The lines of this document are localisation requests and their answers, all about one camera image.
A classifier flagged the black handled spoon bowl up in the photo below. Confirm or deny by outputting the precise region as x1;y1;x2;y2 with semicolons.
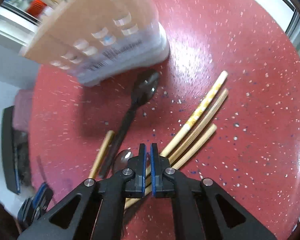
112;150;133;174

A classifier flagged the bamboo chopstick long diagonal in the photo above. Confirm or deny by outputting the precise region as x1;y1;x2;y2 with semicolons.
88;131;115;179

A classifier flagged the patterned chopstick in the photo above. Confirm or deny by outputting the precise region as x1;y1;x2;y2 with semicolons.
160;70;228;157

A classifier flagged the dark spoon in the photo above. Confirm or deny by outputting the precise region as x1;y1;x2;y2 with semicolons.
98;69;160;179

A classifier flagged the black chair seat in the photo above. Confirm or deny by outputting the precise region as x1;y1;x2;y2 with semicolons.
1;106;20;194

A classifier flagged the pink plastic stool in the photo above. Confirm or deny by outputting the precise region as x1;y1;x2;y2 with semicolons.
12;89;33;132

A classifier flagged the beige utensil holder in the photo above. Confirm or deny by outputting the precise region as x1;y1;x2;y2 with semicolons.
21;0;170;87

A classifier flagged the red basket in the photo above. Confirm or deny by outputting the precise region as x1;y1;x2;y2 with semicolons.
26;0;47;18

